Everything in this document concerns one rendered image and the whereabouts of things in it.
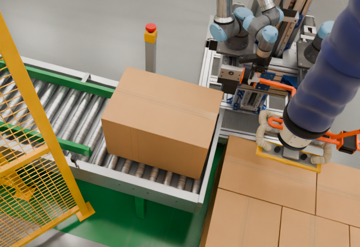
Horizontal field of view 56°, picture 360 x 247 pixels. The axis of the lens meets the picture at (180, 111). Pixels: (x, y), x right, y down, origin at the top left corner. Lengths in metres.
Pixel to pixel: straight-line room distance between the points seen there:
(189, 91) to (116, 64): 1.54
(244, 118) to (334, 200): 0.96
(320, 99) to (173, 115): 0.77
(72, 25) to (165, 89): 2.07
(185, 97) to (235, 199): 0.69
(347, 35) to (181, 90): 1.00
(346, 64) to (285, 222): 1.12
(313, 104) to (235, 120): 1.35
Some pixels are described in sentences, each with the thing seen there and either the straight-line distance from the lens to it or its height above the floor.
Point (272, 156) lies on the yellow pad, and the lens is 1.83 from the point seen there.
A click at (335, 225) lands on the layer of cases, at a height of 0.54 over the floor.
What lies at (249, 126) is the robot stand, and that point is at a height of 0.21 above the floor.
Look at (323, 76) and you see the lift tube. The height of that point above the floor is 1.52.
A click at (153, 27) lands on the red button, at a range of 2.18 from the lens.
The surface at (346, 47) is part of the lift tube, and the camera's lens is 1.31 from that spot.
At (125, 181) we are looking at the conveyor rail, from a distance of 2.05.
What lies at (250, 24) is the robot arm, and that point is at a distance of 1.76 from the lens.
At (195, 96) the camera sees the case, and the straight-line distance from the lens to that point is 1.94.
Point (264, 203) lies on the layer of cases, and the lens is 2.16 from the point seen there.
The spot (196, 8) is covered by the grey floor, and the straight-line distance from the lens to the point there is 4.05.
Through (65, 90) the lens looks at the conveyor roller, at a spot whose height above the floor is 0.55.
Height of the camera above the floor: 2.48
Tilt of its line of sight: 55 degrees down
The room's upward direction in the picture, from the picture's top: 8 degrees clockwise
